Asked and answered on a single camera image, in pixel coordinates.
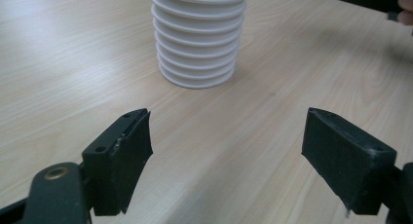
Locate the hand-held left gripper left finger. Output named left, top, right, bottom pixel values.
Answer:
left=81, top=107, right=154, bottom=217

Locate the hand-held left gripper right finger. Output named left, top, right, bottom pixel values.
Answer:
left=301, top=106, right=397, bottom=219

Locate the stack of white paper cups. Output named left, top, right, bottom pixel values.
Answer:
left=148, top=0, right=250, bottom=90

